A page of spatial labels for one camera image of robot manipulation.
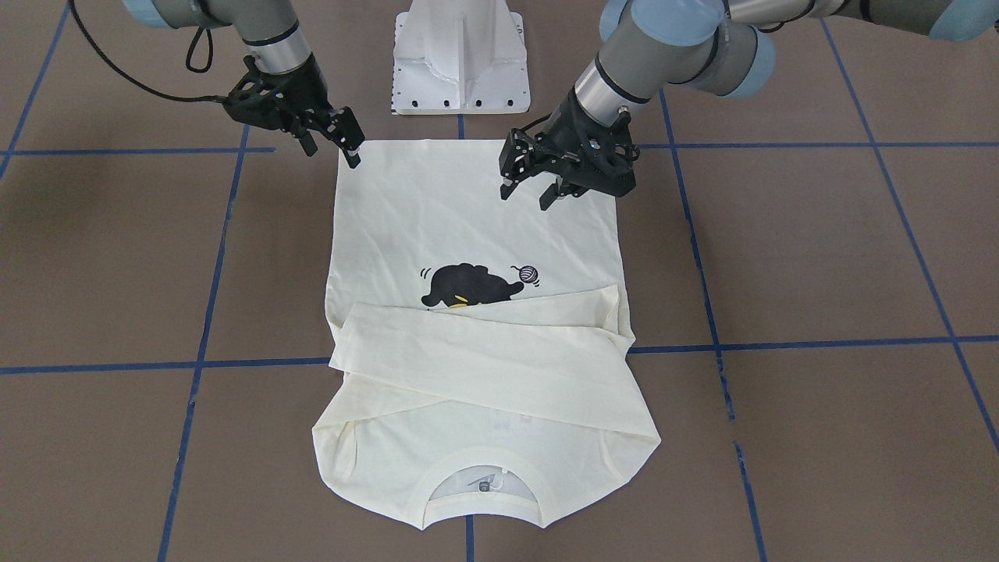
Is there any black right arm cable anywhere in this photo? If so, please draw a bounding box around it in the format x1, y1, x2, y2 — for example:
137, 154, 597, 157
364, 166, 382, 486
67, 0, 235, 104

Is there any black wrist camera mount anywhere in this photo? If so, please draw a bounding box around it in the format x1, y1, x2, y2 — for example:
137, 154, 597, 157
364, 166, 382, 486
222, 55, 289, 132
578, 106, 640, 197

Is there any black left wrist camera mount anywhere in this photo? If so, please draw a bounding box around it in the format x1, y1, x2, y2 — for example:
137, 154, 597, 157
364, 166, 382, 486
578, 106, 640, 197

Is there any cream long sleeve cat shirt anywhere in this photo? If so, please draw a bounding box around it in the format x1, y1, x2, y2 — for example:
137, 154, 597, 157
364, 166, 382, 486
311, 140, 661, 529

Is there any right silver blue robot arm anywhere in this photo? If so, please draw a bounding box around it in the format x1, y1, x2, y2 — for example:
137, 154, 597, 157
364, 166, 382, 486
124, 1, 364, 168

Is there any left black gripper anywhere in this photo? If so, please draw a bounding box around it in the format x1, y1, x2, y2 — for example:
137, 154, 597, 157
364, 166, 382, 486
499, 90, 621, 210

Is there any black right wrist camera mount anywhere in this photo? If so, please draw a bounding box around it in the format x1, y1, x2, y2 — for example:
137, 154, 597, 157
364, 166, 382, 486
222, 55, 289, 132

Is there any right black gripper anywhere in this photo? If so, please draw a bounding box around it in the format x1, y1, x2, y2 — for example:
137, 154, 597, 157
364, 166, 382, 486
271, 56, 365, 169

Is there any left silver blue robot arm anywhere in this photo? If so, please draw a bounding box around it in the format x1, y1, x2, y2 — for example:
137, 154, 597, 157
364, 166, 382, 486
499, 1, 998, 210

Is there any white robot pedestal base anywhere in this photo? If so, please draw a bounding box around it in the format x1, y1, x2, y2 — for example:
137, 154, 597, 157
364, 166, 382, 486
390, 1, 531, 116

